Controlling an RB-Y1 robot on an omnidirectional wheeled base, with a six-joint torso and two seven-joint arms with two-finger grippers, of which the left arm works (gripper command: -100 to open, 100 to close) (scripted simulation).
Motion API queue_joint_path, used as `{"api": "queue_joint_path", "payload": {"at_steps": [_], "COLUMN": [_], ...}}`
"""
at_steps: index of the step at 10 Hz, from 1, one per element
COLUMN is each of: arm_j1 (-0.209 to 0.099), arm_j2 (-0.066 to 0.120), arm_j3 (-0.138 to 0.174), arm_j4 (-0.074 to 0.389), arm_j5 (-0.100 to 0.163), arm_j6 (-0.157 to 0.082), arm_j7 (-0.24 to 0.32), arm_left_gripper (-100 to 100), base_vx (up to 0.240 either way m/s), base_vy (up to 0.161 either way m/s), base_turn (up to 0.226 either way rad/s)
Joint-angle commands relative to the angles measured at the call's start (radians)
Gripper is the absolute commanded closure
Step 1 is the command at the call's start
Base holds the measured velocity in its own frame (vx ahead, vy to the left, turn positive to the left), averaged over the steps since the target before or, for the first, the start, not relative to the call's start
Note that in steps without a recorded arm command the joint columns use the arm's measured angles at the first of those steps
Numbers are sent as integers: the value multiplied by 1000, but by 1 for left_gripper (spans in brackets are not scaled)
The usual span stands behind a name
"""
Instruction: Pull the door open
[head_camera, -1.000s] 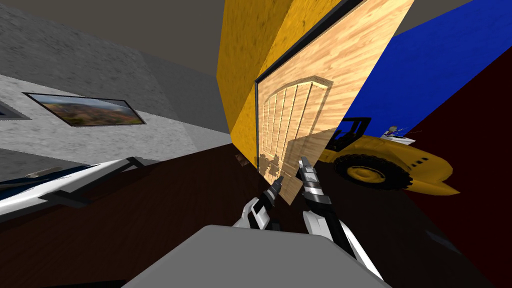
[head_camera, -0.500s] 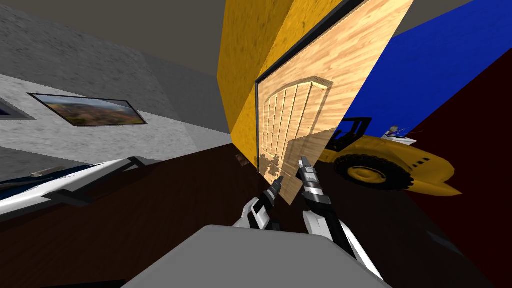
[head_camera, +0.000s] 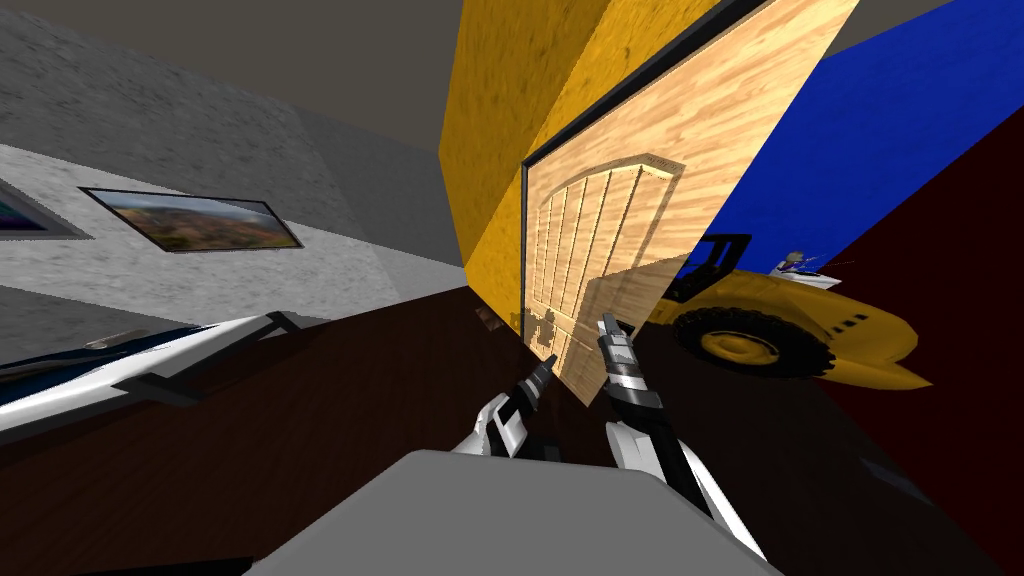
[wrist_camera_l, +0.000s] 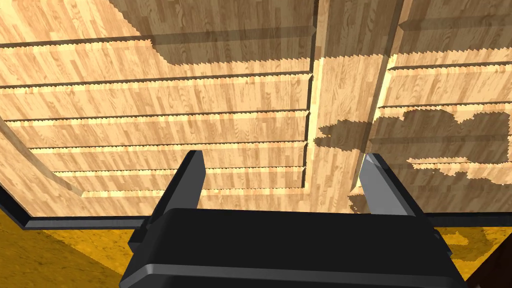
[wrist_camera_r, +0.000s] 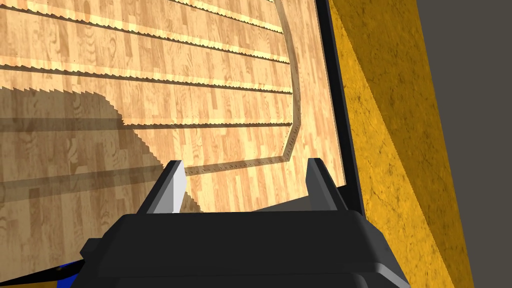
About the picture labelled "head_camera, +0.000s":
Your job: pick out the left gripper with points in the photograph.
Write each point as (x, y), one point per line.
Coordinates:
(541, 378)

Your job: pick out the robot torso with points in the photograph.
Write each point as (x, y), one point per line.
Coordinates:
(496, 520)

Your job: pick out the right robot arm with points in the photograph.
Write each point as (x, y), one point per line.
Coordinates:
(648, 432)

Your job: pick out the framed landscape picture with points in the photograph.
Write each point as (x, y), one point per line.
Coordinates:
(192, 220)

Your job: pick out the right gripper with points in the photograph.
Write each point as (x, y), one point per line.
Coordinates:
(616, 338)

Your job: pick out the dark framed picture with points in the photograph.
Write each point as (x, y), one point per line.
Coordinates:
(28, 218)

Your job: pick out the white table with black frame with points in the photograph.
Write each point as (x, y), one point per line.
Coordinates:
(120, 368)

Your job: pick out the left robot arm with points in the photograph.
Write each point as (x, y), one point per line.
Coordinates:
(502, 424)

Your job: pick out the yellow toy wheel loader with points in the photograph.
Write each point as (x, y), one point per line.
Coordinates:
(792, 320)

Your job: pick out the light wooden door leaf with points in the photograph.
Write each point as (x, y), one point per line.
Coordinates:
(632, 184)

